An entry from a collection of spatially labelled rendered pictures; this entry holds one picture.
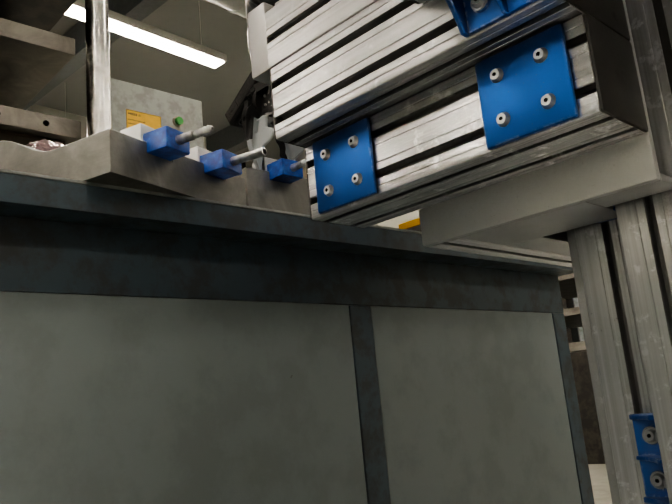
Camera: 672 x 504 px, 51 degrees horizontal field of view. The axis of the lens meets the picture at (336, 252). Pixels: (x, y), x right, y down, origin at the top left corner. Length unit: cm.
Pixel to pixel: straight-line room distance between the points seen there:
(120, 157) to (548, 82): 50
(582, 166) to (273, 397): 56
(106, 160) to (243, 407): 39
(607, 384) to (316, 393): 46
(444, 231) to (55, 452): 51
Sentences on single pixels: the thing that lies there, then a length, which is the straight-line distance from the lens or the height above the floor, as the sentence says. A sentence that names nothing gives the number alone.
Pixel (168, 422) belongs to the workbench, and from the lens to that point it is 95.
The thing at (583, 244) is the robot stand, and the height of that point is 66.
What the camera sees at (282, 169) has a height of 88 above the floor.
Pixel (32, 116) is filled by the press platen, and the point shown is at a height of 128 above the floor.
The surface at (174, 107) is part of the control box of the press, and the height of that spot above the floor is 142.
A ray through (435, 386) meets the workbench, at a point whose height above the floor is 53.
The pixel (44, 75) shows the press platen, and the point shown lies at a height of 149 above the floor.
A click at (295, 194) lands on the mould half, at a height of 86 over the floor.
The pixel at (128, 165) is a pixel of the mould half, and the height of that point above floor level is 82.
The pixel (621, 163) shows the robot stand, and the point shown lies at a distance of 70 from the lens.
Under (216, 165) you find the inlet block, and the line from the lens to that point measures 99.
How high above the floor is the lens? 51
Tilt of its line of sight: 12 degrees up
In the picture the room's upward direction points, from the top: 5 degrees counter-clockwise
